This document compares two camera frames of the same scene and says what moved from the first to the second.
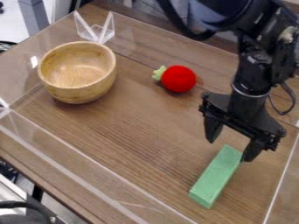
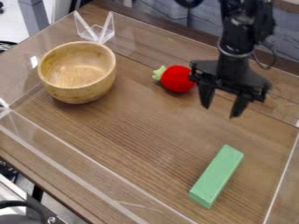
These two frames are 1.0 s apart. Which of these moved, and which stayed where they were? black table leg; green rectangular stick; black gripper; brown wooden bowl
Moved: black gripper
Stayed: black table leg; brown wooden bowl; green rectangular stick
